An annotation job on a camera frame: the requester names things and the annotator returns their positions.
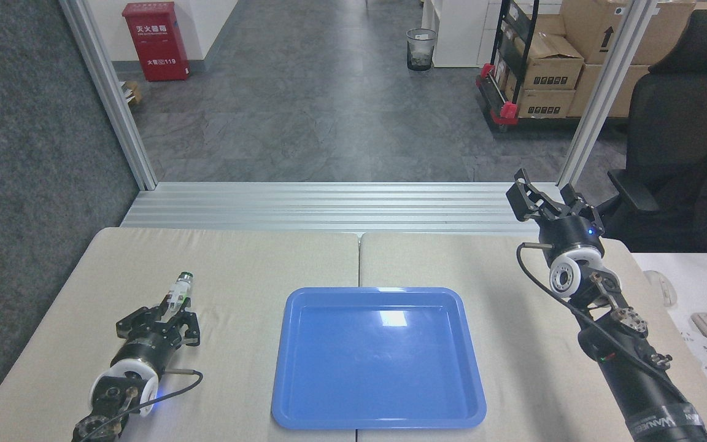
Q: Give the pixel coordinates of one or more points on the plain brown cardboard box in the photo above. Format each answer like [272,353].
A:
[587,89]

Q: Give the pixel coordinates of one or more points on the black office chair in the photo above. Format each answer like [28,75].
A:
[679,123]

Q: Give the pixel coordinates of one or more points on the silver aluminium frame post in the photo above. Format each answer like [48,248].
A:
[605,92]
[111,92]

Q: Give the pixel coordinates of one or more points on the white green switch part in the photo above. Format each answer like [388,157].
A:
[180,291]

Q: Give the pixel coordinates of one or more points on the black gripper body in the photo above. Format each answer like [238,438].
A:
[571,233]
[145,350]

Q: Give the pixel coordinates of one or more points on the black mesh trash bin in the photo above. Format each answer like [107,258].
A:
[421,52]

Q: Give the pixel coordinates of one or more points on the blue plastic tray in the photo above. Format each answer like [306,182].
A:
[378,362]

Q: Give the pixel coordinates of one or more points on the black red storage cart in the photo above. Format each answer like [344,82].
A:
[501,110]

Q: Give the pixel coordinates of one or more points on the large cardboard box with arrow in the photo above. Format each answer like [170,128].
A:
[599,27]

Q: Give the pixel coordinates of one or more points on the small cardboard scrap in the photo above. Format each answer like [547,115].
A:
[132,92]

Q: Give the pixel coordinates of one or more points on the white computer mouse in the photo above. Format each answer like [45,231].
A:
[661,287]

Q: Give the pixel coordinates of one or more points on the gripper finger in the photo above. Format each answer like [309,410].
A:
[188,328]
[139,322]
[587,212]
[520,199]

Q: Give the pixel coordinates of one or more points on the small flat cardboard box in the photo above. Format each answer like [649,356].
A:
[544,103]

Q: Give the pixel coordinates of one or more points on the white cabinet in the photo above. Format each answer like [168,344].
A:
[458,31]

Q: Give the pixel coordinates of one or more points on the white power strip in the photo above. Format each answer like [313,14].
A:
[703,359]

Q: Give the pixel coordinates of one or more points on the cardboard box with open flap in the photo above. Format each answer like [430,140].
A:
[550,64]

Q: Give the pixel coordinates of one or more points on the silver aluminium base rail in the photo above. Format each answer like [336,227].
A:
[341,205]

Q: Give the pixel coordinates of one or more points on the red fire extinguisher box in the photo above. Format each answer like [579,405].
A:
[156,43]

